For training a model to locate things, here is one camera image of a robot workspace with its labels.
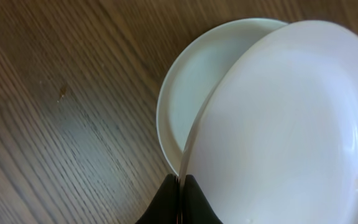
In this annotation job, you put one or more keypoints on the white plate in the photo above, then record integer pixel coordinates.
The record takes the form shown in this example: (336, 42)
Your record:
(277, 139)
(194, 74)

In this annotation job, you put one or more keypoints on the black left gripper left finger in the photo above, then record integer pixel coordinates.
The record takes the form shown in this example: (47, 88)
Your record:
(164, 205)

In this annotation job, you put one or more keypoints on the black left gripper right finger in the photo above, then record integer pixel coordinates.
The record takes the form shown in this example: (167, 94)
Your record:
(195, 207)

